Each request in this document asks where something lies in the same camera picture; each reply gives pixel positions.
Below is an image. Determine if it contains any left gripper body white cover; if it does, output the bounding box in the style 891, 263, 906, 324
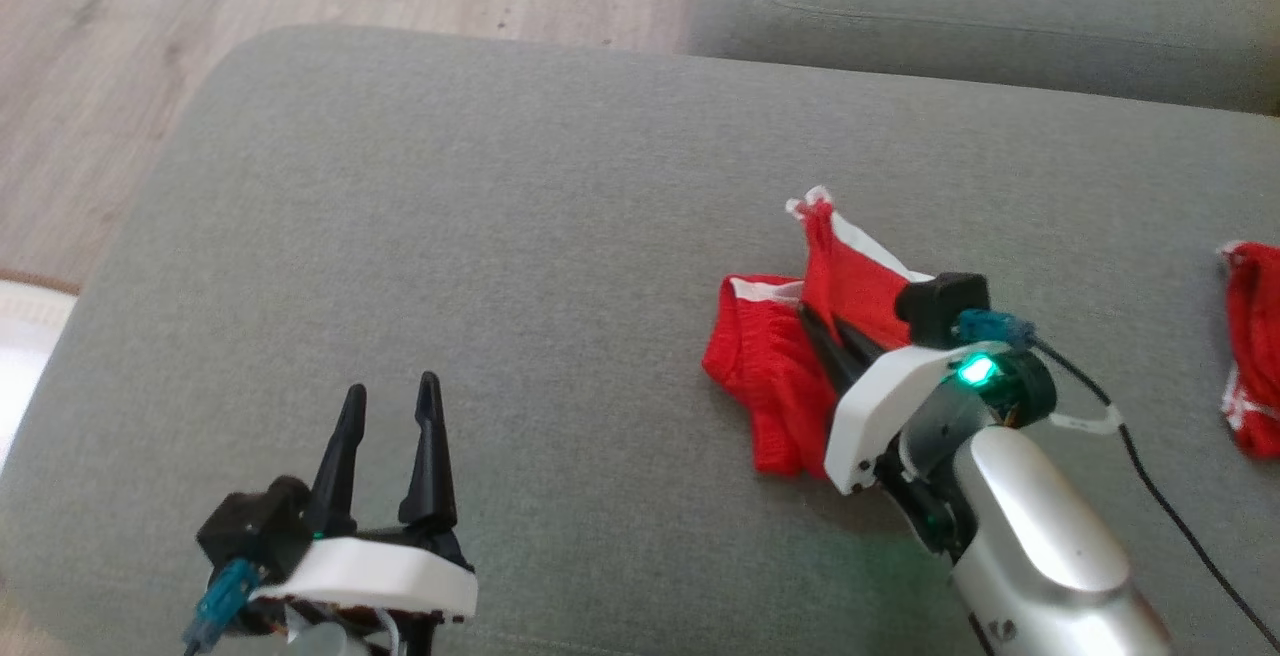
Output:
250, 526, 480, 627

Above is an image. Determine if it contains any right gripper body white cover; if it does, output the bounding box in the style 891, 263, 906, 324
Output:
824, 341, 1057, 498

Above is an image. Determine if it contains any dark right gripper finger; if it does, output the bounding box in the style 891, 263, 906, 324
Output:
834, 320, 887, 368
797, 304, 870, 403

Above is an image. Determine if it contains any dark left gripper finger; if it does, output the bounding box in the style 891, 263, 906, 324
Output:
309, 383, 369, 538
397, 371, 459, 533

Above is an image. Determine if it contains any red basketball shorts white trim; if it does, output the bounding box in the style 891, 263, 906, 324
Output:
701, 185, 937, 480

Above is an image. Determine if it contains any red basketball jersey white hem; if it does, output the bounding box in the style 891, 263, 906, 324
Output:
1217, 240, 1280, 463

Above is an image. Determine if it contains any large grey sofa chaise seat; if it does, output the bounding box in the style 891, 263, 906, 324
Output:
0, 24, 1280, 656

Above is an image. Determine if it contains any white rug brown edge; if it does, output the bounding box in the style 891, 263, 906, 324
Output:
0, 269, 81, 479

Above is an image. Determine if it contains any small grey sofa seat cushion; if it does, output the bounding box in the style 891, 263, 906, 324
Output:
684, 0, 1280, 118

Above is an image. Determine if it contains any left black cable teal plug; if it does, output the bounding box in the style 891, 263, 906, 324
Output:
182, 557, 263, 656

